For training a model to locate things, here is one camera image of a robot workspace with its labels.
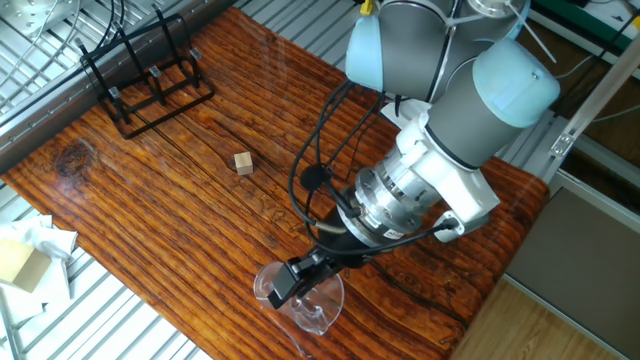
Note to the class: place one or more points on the yellow connector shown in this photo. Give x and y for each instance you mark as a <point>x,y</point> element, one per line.
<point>366,7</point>

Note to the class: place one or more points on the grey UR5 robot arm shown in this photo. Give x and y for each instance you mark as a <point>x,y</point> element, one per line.
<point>465,115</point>

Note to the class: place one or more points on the white wrist sensor mount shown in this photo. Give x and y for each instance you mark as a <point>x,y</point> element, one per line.
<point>450,180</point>

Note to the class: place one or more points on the large wooden block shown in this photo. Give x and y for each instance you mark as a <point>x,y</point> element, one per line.
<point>25,267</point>

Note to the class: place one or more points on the small wooden cube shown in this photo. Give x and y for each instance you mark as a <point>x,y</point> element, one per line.
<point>243,164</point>

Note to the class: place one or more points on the grey board panel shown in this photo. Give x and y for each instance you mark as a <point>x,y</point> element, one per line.
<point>575,260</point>

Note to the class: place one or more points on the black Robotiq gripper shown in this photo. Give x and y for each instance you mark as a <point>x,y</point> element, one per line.
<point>345,245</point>

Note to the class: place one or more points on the glossy wood-pattern table mat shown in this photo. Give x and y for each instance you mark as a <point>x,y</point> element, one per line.
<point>175,225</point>

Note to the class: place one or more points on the aluminium plate with holes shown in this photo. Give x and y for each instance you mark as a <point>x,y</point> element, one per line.
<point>30,15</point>

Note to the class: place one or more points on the metal frame post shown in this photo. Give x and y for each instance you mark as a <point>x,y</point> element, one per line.
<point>595,95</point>

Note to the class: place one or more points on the white paper sheet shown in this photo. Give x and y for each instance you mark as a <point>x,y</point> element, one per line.
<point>412,107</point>

